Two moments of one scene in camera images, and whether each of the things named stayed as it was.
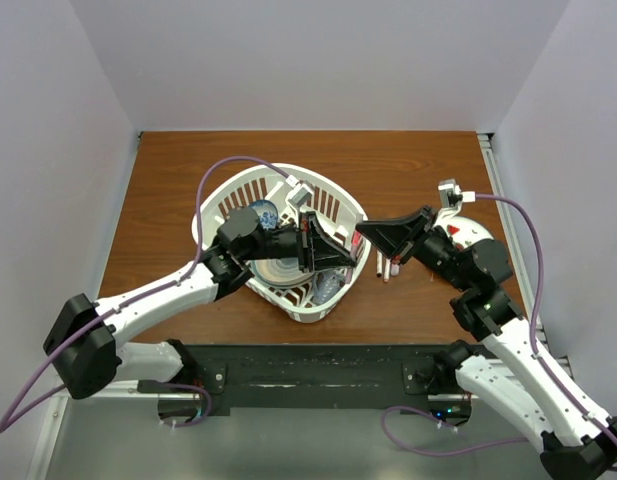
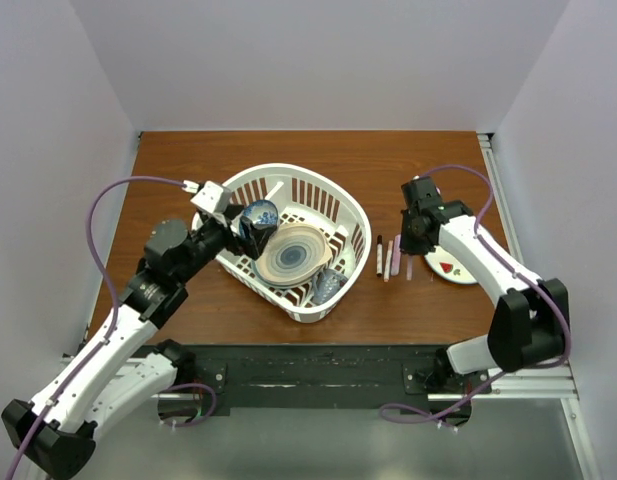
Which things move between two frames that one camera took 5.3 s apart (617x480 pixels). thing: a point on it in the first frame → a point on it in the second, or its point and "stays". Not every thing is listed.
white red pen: x=387 y=270 stays
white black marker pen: x=379 y=263 stays
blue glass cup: x=326 y=283 stays
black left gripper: x=314 y=250 → x=253 y=242
